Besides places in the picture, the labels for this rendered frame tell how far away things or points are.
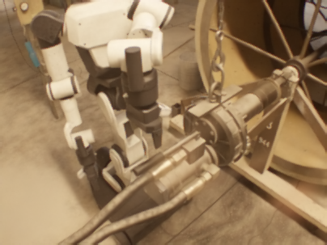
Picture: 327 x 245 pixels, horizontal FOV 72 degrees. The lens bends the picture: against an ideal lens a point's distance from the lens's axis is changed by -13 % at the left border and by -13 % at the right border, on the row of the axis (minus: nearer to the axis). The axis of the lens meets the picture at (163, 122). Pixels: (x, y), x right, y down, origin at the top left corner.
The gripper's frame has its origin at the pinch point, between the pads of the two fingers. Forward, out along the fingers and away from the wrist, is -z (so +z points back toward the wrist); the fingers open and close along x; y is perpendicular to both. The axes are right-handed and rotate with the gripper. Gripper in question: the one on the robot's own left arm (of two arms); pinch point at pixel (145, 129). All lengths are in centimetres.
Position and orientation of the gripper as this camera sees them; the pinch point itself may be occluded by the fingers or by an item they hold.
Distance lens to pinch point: 71.5
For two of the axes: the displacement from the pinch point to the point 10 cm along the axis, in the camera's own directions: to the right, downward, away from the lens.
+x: 6.6, 4.6, -6.0
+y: 7.5, -4.4, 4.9
